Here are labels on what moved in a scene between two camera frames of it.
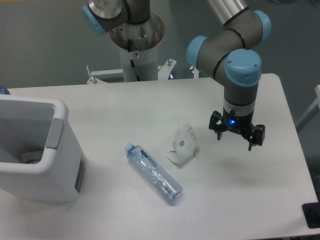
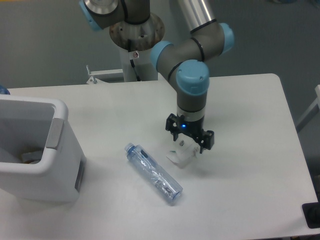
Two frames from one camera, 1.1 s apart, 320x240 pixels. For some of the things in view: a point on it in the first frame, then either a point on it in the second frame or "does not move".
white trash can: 40,158 does not move
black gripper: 243,124 -> 205,139
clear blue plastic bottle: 158,175 does not move
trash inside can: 29,157 does not move
